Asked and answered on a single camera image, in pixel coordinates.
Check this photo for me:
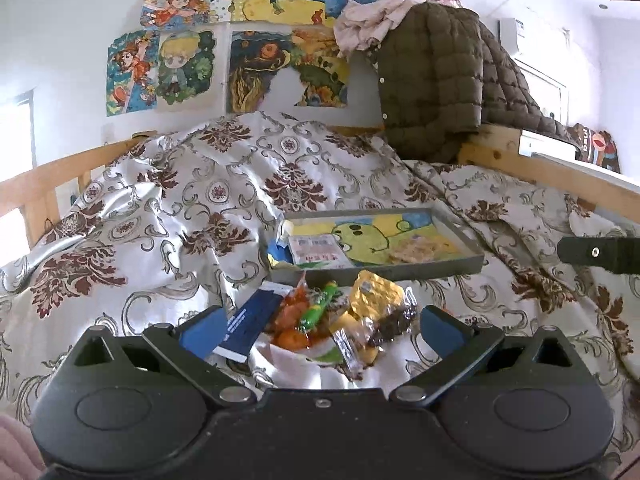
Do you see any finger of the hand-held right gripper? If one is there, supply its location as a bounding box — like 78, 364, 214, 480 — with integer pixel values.
557, 232, 640, 275

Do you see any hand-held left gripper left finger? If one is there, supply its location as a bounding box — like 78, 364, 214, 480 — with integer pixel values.
64, 305, 257, 407

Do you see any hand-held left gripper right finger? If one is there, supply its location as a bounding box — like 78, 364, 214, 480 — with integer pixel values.
389, 304, 582, 407

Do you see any dark blue snack packet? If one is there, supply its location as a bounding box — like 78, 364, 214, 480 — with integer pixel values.
214, 281, 292, 364

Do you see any grey tray with painted bottom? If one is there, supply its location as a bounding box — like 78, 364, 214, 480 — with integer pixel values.
269, 206, 487, 286

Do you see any clear packet of dark dates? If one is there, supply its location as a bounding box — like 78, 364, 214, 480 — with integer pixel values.
367, 287, 419, 349

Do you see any gold foil snack packet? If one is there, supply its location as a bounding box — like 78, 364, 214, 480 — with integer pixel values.
342, 269, 407, 335

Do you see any white plastic bag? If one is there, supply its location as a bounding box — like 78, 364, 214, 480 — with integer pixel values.
247, 332, 353, 392

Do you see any orange snack packet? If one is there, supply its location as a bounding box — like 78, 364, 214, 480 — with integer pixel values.
264, 271, 328, 352

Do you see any clear wrapped yellow snack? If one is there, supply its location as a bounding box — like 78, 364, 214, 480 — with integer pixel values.
332, 319, 382, 382

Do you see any colourful printed box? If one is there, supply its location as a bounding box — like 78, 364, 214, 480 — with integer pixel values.
566, 122, 622, 175

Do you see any small blue packet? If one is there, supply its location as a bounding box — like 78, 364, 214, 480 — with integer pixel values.
267, 240, 296, 267

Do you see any green wrapped candy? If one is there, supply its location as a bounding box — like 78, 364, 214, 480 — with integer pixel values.
298, 281, 345, 334

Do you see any floral satin blanket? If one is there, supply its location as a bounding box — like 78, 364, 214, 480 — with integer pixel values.
0, 110, 640, 480

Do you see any white packet with red label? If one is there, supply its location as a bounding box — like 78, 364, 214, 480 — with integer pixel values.
287, 233, 357, 270

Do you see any olive quilted jacket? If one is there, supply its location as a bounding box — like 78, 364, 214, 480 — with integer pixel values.
375, 2, 585, 164

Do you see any white air conditioner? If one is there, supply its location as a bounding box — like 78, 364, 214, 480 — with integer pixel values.
498, 17, 527, 54

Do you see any bright window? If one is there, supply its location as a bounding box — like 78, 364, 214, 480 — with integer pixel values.
0, 89, 39, 242

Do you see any pink cloth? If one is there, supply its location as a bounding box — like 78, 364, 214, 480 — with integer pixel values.
333, 0, 465, 59

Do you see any white rail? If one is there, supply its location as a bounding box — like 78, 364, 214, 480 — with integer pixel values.
518, 129, 640, 187

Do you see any wooden bed frame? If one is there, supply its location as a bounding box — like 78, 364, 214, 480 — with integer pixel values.
0, 124, 640, 253

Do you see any dark swirl wall painting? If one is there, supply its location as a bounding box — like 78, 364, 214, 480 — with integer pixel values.
226, 29, 295, 114

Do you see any blond child wall poster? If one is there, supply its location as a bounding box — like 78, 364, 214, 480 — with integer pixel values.
156, 27, 224, 112

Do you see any blue girl wall poster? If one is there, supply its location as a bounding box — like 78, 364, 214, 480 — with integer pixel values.
106, 30, 162, 118

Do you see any orange-haired girl wall poster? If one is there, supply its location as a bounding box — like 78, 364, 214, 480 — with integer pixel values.
139, 0, 213, 30

